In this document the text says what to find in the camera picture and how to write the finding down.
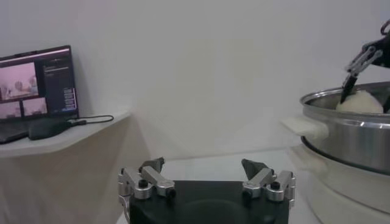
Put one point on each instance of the white steamed baozi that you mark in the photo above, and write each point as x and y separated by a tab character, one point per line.
361	103

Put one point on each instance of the black laptop with dark screen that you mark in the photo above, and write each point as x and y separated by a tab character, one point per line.
36	88

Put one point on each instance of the stainless steel steamer basket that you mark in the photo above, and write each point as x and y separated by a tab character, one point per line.
350	137

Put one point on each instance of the cream electric cooking pot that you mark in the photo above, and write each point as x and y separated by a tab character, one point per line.
344	188

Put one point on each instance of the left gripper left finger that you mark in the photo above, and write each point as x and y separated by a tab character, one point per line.
158	179

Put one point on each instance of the black computer mouse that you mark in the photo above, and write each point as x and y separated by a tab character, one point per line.
48	129

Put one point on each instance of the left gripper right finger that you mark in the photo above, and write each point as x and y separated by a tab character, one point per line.
259	179

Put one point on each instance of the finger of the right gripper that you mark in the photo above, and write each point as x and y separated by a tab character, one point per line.
356	70
387	105

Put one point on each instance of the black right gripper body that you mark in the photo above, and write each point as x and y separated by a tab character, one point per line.
379	50

